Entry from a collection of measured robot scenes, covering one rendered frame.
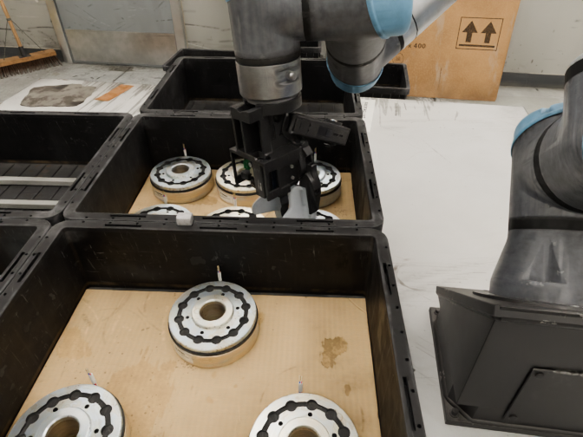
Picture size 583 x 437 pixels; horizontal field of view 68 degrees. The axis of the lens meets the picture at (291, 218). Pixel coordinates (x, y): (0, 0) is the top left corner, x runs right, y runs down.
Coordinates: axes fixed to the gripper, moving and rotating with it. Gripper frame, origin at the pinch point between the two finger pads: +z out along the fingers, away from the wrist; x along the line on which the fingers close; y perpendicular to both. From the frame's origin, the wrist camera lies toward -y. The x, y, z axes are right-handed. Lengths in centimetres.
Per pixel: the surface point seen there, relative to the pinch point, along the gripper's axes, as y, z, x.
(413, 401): 15.1, -4.3, 30.4
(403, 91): -110, 20, -58
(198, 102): -16, -3, -51
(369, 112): -64, 11, -38
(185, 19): -146, 16, -284
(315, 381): 15.1, 4.4, 18.7
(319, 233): 5.8, -6.6, 10.9
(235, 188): 2.0, -2.4, -12.1
